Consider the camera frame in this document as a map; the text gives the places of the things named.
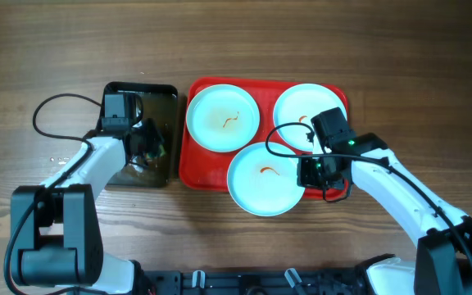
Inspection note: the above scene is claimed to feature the green yellow sponge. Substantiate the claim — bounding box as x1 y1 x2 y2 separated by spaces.
143 144 166 161

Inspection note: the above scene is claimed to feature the light blue plate front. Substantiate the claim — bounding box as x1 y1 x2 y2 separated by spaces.
227 142 305 217

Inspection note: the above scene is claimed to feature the light blue plate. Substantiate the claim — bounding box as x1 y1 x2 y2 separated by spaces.
186 84 261 152
273 84 347 152
227 142 305 217

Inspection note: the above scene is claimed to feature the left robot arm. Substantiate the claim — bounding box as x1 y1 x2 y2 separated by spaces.
3 92 162 294

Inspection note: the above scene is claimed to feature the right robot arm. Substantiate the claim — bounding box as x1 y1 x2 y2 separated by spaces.
298 108 472 294

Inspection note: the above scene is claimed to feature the black rectangular water tray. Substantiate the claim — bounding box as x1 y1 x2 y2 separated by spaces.
96 82 179 188

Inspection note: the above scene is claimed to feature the red plastic tray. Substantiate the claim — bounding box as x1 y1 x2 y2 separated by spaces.
179 77 349 192

